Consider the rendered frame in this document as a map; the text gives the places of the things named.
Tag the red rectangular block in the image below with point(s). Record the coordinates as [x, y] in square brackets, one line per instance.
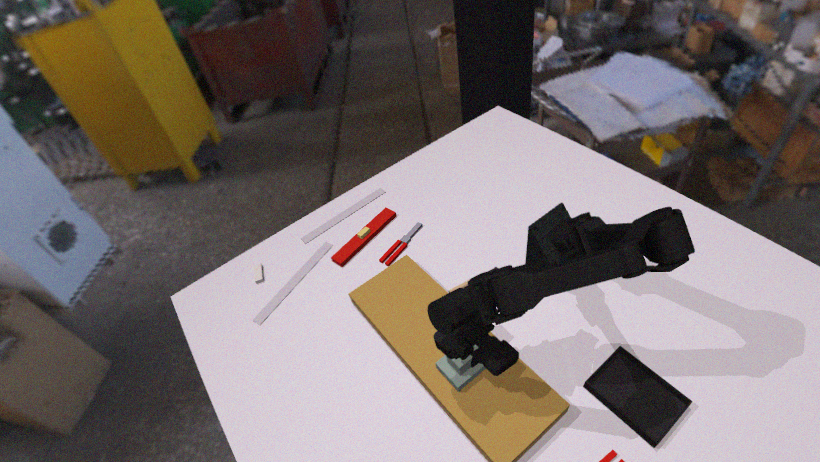
[363, 237]

